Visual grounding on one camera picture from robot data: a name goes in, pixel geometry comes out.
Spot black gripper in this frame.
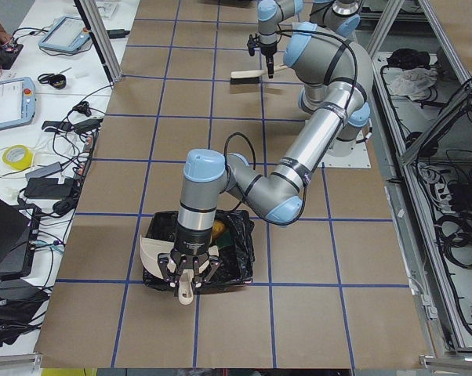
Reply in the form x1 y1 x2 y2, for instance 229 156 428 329
156 242 221 287
261 49 277 78

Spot beige plastic dustpan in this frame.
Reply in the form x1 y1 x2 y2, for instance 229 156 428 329
140 237 221 305

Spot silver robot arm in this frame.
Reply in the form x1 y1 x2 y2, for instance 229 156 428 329
140 22 373 288
247 0 361 78

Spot black bag lined bin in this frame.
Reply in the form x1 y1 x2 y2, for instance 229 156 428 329
143 210 255 295

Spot white cloth rag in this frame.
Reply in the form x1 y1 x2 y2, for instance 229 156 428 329
388 67 438 100

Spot black power adapter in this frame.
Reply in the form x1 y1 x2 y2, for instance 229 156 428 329
24 177 75 200

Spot black laptop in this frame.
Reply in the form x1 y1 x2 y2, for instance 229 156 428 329
0 199 41 280

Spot yellow tape roll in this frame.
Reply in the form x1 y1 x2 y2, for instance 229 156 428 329
2 144 33 171

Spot blue teach pendant far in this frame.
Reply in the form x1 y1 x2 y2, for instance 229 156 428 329
38 16 90 55

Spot blue teach pendant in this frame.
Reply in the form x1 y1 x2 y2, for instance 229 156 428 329
38 16 90 55
0 77 36 131

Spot black scissors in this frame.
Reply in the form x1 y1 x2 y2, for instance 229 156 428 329
37 67 71 84

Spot blue teach pendant near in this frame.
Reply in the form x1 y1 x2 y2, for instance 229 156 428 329
0 77 36 131

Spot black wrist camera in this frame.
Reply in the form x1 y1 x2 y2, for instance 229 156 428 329
246 34 260 56

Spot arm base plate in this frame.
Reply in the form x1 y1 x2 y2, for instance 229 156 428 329
321 140 371 168

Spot aluminium frame post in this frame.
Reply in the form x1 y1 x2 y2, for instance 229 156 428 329
74 0 122 85

